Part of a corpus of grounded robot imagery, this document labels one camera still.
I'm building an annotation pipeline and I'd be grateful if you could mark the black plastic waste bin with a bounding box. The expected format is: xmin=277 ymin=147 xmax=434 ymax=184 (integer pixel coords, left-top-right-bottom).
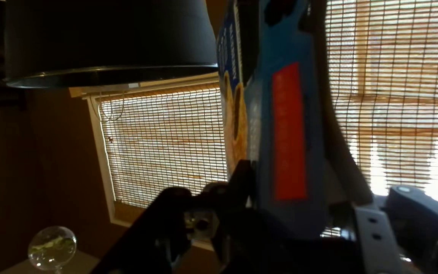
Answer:
xmin=3 ymin=0 xmax=219 ymax=90

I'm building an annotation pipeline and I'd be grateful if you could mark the narrow bamboo window blind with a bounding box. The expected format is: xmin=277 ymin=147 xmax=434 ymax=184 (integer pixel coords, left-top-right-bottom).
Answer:
xmin=96 ymin=87 xmax=230 ymax=210

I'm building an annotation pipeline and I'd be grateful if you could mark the wide bamboo window blind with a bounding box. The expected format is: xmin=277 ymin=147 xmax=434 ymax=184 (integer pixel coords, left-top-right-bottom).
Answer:
xmin=324 ymin=0 xmax=438 ymax=214

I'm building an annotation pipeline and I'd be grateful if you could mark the blue cardboard snack box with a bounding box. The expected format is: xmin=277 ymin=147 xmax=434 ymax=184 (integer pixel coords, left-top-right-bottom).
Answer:
xmin=216 ymin=0 xmax=330 ymax=240

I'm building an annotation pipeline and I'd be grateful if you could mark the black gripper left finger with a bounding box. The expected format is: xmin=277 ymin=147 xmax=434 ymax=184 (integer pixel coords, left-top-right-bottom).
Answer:
xmin=92 ymin=160 xmax=259 ymax=274

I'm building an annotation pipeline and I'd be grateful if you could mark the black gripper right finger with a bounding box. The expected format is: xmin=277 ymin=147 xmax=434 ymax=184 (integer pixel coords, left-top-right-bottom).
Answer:
xmin=324 ymin=100 xmax=414 ymax=274

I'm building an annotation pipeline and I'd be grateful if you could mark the hanging glass ball ornament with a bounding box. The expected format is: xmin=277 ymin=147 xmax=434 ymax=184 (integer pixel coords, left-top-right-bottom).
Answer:
xmin=26 ymin=225 xmax=80 ymax=272

